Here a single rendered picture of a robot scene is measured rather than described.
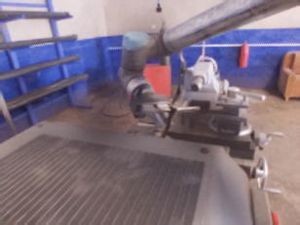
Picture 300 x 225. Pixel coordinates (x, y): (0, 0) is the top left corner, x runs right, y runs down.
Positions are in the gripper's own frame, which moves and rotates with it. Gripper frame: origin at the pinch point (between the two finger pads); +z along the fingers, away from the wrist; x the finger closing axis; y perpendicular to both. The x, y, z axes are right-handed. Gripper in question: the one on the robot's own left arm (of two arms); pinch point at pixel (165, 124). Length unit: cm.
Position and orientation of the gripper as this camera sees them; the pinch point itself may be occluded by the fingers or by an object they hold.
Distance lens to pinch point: 59.5
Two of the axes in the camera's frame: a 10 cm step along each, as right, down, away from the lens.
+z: 4.1, 5.9, -6.9
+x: 8.7, -0.3, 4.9
